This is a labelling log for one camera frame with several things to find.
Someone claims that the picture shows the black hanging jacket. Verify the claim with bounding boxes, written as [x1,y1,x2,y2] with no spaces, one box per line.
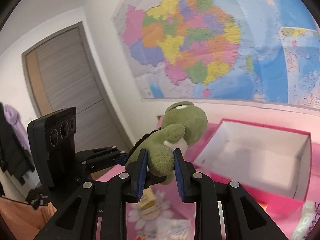
[1,103,35,185]

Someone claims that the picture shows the grey wooden door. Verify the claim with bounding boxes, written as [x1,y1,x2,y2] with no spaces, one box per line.
[22,22,132,152]

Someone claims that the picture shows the white patterned plastic bag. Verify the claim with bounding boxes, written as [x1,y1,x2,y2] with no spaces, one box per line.
[291,201,319,240]

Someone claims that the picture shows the person's left hand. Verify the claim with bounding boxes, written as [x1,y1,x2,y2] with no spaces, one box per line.
[1,197,57,239]

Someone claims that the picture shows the pink open storage box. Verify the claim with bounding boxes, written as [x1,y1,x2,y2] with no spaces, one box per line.
[185,119,312,214]

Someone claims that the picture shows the small yellow box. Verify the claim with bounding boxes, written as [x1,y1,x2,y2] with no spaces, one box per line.
[138,187,157,215]

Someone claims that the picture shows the colourful wall map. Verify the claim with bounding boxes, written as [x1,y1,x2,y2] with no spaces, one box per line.
[113,0,319,109]

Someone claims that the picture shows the pink flower patterned mat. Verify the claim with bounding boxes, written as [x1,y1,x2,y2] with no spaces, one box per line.
[96,164,320,240]

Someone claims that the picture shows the purple hanging garment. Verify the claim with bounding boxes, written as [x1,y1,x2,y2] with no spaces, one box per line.
[3,105,31,153]

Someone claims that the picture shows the green plush turtle toy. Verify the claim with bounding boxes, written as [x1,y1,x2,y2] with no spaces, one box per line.
[125,101,208,185]

